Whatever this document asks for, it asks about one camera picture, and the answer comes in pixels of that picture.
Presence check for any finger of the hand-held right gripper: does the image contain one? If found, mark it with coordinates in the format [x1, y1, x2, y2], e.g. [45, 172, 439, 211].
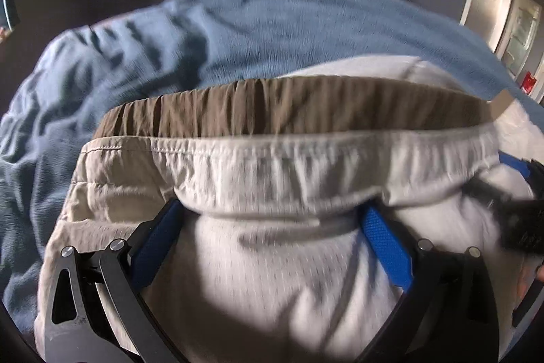
[497, 151, 544, 182]

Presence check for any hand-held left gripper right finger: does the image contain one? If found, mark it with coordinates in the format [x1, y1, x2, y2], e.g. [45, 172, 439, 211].
[355, 205, 499, 363]

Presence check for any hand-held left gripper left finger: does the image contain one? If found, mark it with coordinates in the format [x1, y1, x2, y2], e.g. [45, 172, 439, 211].
[50, 198, 190, 363]

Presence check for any cream hooded puffer jacket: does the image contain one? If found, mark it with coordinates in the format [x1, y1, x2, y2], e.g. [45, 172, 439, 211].
[34, 54, 544, 363]

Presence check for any person's right hand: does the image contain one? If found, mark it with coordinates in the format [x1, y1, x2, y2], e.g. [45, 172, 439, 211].
[516, 259, 544, 301]

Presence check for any white framed glass door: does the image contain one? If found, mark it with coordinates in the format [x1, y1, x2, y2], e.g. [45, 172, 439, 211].
[501, 0, 541, 80]

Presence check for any blue fleece blanket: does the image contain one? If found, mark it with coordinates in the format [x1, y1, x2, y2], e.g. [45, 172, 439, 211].
[0, 0, 544, 347]

